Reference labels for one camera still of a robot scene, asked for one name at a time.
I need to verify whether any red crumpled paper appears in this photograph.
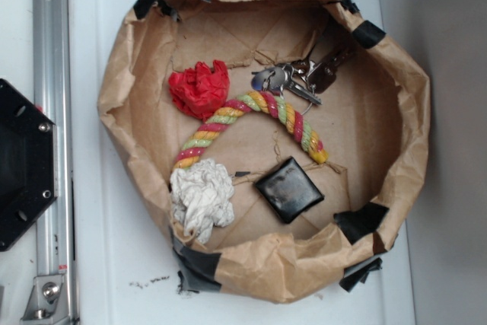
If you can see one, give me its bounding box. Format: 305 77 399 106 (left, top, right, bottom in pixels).
168 60 230 121

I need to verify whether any multicoloured twisted rope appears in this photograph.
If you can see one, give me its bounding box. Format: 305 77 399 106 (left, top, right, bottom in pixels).
173 91 329 170

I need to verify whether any brown paper bag bin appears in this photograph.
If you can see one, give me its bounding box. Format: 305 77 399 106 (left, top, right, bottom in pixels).
98 0 430 303

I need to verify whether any aluminium frame rail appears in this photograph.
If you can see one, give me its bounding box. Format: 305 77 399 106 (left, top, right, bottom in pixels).
21 0 79 324

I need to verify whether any white tray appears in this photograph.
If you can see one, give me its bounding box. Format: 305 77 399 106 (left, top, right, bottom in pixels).
68 0 415 324

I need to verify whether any black box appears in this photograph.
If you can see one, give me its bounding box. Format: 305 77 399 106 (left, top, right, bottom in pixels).
253 157 325 224

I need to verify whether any white crumpled cloth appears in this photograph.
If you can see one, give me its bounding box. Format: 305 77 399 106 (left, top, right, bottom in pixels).
170 158 234 244

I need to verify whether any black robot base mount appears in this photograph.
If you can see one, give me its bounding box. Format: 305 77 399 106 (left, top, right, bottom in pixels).
1 79 56 252

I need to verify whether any bunch of silver keys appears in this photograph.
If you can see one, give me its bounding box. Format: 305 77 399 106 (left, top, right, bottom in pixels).
251 44 356 115

